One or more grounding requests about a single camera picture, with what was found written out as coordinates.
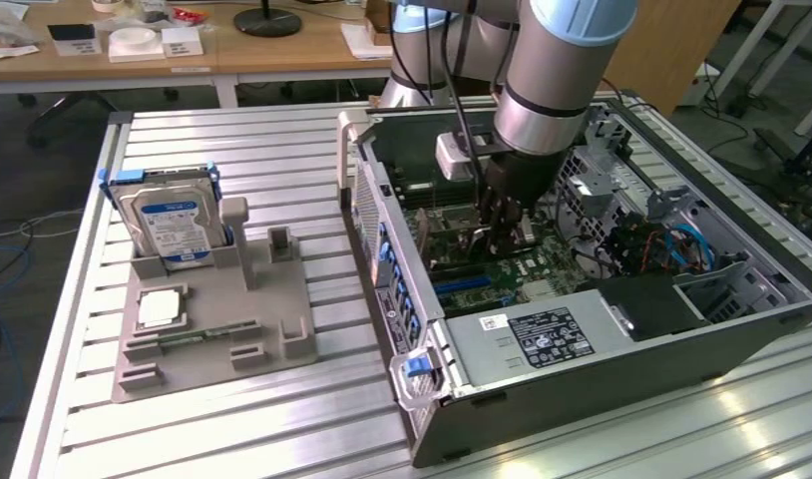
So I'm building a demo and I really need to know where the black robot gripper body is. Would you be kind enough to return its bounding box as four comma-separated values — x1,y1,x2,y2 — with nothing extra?
483,149,567,209

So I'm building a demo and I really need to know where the CPU socket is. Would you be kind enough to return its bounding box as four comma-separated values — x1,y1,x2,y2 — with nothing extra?
439,205,482,232

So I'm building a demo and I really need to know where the green motherboard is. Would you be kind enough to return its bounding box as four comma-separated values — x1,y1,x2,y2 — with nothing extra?
386,167,580,320

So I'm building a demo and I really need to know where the black expansion slot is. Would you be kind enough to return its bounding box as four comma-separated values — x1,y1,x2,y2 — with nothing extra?
430,262,486,283

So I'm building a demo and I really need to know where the perforated metal disk bay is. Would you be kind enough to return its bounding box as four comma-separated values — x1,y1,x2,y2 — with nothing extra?
555,144,654,237

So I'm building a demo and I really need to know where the blue expansion slot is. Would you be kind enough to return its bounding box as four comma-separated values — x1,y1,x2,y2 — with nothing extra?
434,275,495,296

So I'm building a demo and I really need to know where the grey power supply unit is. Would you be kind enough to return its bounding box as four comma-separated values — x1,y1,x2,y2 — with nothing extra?
444,291,639,395

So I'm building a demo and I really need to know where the wooden cabinet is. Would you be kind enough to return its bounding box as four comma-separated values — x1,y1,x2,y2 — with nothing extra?
598,0,744,116

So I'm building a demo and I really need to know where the stack of white papers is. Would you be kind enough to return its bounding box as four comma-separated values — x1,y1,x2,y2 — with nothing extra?
342,22,396,61

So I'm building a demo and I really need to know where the dark open PC case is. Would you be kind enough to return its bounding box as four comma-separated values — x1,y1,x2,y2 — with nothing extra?
338,92,812,470

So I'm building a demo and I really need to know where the brown cardboard box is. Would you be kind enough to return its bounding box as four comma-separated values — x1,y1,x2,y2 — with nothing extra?
366,0,396,35

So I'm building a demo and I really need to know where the wooden desk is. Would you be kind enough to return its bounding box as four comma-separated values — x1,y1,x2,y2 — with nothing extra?
0,0,580,109

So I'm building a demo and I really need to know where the black round lamp base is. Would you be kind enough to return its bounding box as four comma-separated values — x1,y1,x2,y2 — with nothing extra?
232,0,306,39

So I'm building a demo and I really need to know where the grey parts rack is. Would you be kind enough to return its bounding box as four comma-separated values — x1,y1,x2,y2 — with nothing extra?
111,197,322,405

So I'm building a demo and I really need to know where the green RAM stick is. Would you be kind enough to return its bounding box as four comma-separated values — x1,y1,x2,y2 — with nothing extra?
156,322,259,349

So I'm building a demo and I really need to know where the silver CPU chip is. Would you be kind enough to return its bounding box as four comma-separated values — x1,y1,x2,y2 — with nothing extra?
136,290,186,330

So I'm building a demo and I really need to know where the plain white box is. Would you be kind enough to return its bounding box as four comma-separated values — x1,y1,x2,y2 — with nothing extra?
160,25,206,59

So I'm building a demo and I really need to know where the white box with round dish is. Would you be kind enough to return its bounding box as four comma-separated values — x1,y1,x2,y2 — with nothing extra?
107,27,166,64

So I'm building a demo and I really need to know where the white box with black label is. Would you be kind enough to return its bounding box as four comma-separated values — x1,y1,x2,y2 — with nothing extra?
46,23,103,57

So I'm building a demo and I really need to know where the clear plastic bag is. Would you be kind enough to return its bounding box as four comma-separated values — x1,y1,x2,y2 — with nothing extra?
0,0,43,41

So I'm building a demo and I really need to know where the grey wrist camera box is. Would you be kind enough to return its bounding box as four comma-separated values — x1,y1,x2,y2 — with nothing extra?
435,132,479,181

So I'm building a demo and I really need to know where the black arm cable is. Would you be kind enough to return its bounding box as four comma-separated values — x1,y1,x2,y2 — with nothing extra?
422,0,491,216

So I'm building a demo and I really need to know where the black wire bundle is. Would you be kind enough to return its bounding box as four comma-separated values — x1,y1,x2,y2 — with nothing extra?
603,218,654,278

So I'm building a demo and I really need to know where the thin black cable over case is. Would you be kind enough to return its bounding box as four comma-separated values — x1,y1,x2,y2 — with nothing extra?
600,77,658,114

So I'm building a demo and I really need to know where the red orange wire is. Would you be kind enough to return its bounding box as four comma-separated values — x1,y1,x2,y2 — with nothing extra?
644,228,670,271

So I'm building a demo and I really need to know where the blue data wire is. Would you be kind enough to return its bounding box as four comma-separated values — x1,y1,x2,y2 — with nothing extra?
666,224,718,273

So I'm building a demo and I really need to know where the grey metal drive bracket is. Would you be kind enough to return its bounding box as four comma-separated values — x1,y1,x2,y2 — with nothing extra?
671,248,812,325

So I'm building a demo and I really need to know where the white desk leg frame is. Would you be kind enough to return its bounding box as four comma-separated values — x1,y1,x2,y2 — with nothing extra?
704,0,812,137

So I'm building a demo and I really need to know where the hard disk with blue bracket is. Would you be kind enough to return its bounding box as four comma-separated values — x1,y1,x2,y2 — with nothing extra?
96,163,226,273

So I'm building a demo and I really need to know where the white floor cable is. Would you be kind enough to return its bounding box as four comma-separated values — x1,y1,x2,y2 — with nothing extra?
0,208,90,240

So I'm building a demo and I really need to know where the blue floor cable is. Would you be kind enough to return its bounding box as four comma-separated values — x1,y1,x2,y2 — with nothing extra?
0,234,36,435

